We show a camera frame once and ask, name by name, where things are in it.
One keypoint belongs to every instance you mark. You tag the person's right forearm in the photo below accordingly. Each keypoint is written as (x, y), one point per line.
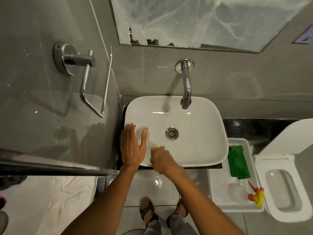
(203, 208)

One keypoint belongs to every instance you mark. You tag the person's sandal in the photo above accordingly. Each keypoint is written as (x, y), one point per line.
(184, 210)
(146, 209)

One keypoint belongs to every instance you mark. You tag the white floor cloth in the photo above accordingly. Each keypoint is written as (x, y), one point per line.
(68, 193)

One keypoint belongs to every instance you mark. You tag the person's gray trousers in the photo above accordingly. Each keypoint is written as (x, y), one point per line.
(178, 226)

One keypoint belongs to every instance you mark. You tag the black stone ledge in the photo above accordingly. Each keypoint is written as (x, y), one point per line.
(249, 129)

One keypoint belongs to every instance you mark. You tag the person's left hand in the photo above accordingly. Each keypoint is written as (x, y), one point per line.
(130, 149)

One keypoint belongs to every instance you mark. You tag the white plastic tray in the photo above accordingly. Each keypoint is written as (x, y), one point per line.
(217, 188)

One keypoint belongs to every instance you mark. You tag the chrome wall faucet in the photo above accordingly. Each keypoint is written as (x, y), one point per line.
(186, 80)

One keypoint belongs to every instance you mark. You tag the white toilet lid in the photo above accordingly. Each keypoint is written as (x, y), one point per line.
(291, 137)

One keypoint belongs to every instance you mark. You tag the white toilet bowl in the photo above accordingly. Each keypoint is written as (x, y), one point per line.
(303, 212)

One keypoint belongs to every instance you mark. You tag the white ceramic wash basin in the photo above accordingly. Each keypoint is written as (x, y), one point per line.
(200, 134)

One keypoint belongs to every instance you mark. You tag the person's right hand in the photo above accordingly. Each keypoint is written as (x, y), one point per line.
(162, 160)

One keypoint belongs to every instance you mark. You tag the person's right sandal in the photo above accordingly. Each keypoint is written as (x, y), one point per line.
(184, 210)

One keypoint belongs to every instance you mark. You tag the black red sandal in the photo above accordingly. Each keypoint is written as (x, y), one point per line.
(2, 203)

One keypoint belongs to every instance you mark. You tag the glass shower partition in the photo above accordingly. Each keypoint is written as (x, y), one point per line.
(49, 168)

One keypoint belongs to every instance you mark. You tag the person's left sandal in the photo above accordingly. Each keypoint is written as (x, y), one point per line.
(146, 209)

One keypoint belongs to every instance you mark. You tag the clear spray bottle yellow head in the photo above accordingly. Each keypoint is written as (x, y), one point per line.
(258, 195)

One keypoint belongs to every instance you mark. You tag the person's left forearm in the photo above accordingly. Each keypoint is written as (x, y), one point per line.
(105, 203)

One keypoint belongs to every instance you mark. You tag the chrome sink drain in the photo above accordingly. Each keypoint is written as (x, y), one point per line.
(172, 133)

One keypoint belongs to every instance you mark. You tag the green cloth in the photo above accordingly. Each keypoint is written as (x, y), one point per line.
(238, 162)

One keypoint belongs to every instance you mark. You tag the purple wall sticker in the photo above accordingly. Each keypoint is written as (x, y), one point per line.
(304, 35)

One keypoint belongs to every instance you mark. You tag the film covered wall mirror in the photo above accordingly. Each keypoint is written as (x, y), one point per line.
(207, 19)

